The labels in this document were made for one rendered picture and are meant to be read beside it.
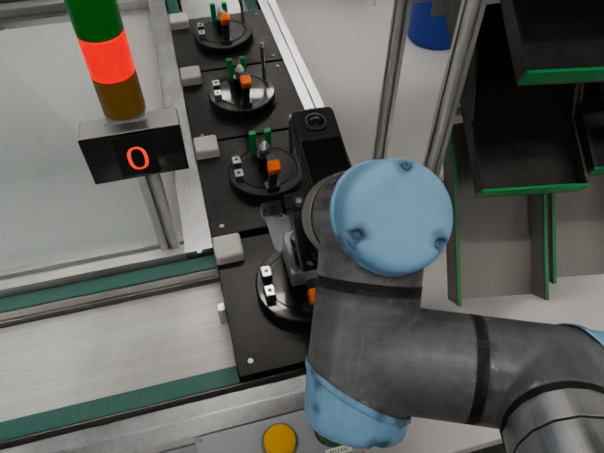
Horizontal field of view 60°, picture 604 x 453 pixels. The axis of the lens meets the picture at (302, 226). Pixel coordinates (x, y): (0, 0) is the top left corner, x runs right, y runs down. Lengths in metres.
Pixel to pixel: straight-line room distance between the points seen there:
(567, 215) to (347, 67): 0.77
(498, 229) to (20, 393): 0.73
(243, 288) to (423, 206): 0.53
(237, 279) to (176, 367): 0.16
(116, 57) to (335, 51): 0.98
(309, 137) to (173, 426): 0.43
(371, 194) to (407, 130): 0.95
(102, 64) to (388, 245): 0.40
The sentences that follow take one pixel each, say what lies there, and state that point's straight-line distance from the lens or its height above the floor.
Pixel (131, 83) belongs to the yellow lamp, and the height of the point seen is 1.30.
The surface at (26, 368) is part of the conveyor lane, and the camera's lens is 0.91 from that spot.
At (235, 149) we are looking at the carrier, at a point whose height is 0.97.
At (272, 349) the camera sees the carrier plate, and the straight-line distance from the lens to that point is 0.77.
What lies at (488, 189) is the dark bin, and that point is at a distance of 0.66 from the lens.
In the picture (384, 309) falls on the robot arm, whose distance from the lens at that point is 0.35.
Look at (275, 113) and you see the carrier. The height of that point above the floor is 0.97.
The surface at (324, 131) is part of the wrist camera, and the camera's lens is 0.54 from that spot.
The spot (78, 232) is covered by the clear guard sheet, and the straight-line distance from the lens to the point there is 0.88.
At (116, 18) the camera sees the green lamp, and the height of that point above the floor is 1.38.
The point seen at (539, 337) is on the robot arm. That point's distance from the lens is 0.38.
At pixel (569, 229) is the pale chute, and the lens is 0.89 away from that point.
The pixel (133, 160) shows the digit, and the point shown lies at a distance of 0.70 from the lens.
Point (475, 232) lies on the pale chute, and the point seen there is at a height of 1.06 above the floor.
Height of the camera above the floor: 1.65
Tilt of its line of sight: 50 degrees down
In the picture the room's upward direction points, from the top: straight up
